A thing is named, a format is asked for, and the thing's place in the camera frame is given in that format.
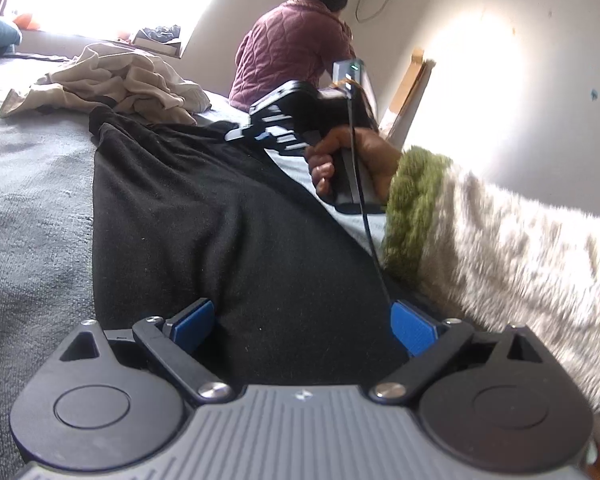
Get open cardboard shoe box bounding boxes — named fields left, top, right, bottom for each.
left=129, top=25, right=184, bottom=59

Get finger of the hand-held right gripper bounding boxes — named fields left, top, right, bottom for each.
left=224, top=121, right=307, bottom=143
left=261, top=134, right=327, bottom=156

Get beige crumpled garment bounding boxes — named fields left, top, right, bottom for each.
left=0, top=42, right=198, bottom=127

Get dark clothes on windowsill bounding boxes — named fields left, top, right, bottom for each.
left=139, top=24, right=182, bottom=44

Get black printed t-shirt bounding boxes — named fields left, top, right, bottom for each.
left=89, top=104, right=432, bottom=392

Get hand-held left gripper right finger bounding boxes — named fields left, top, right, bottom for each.
left=368, top=299, right=547, bottom=403

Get long cardboard box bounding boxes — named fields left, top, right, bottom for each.
left=379, top=48, right=437, bottom=147

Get person's right hand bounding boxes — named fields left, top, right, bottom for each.
left=304, top=126, right=404, bottom=197

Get white crumpled garment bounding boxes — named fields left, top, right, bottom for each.
left=177, top=81, right=214, bottom=114

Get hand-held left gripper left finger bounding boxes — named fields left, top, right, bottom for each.
left=59, top=296, right=234, bottom=406

